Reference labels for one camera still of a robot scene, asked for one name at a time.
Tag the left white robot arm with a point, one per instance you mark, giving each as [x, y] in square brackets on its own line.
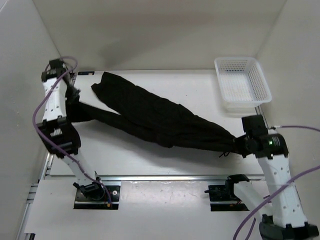
[59, 135]

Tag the black trousers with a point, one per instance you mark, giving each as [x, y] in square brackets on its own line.
[152, 118]

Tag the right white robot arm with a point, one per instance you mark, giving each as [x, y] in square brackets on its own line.
[280, 216]

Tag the dark label sticker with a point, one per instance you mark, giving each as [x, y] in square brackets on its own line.
[86, 73]

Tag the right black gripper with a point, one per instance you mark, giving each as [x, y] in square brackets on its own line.
[239, 147]

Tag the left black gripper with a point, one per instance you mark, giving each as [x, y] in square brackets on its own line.
[74, 97]

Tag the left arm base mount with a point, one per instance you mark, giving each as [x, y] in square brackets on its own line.
[94, 197]

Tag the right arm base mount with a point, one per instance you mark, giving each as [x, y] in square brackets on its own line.
[222, 197]

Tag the white plastic basket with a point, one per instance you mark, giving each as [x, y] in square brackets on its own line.
[242, 83]

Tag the aluminium front rail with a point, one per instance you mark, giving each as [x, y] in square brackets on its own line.
[140, 178]

